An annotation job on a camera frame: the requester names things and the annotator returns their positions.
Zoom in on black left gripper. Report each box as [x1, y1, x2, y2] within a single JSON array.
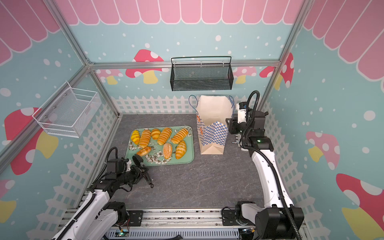
[[117, 164, 149, 187]]

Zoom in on black metal tongs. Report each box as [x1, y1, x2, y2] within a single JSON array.
[[132, 154, 154, 189]]

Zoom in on checkered paper croissant bag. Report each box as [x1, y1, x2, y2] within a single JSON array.
[[188, 95, 235, 155]]

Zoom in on yellow fake bread roll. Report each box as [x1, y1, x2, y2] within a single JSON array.
[[131, 130, 141, 145]]

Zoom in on orange fake croissant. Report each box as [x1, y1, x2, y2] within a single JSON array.
[[139, 129, 152, 149]]

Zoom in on small striped round bun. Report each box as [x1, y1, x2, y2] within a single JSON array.
[[151, 129, 161, 140]]

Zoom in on sesame fake bun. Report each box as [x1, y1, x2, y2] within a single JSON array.
[[163, 143, 173, 160]]

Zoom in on yellow fake bread loaf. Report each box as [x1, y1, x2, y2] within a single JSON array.
[[157, 128, 172, 146]]

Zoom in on pale yellow twisted bread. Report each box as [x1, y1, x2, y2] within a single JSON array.
[[171, 128, 189, 144]]

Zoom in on glazed fake donut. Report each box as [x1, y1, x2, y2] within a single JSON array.
[[136, 146, 152, 157]]

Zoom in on golden fake croissant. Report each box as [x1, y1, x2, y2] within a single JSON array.
[[175, 141, 187, 160]]

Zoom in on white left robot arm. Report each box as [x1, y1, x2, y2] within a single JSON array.
[[53, 147, 154, 240]]

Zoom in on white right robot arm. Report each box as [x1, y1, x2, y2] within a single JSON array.
[[222, 91, 304, 240]]

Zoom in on green floral serving tray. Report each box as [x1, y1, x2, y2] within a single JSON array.
[[142, 126, 194, 166]]

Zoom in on white wire wall basket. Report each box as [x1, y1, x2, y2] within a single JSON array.
[[32, 82, 102, 138]]

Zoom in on black mesh wall basket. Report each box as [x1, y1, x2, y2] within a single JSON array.
[[170, 56, 234, 92]]

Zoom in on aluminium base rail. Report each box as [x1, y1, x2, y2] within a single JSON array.
[[29, 208, 331, 240]]

